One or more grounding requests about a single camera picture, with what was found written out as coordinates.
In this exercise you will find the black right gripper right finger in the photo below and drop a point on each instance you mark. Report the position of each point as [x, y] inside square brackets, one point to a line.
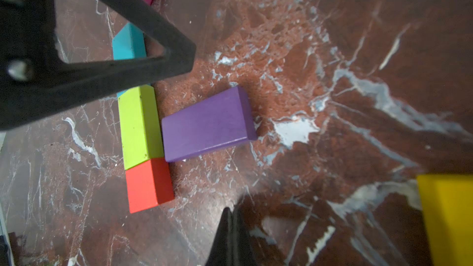
[242, 253]

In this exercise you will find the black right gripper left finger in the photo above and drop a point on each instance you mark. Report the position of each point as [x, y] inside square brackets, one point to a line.
[221, 250]

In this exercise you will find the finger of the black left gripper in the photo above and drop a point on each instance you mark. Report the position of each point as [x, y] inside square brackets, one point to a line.
[57, 55]

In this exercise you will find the small red block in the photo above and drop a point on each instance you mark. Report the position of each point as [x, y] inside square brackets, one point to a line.
[149, 185]

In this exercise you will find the teal block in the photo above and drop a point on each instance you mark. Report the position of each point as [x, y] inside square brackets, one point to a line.
[129, 43]

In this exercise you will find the lime green block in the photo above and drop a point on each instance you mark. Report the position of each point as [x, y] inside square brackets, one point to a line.
[140, 126]

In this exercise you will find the large purple block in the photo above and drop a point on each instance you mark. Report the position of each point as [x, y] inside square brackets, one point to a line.
[220, 121]

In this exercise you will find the yellow block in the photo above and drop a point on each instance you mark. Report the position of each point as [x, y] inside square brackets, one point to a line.
[447, 207]

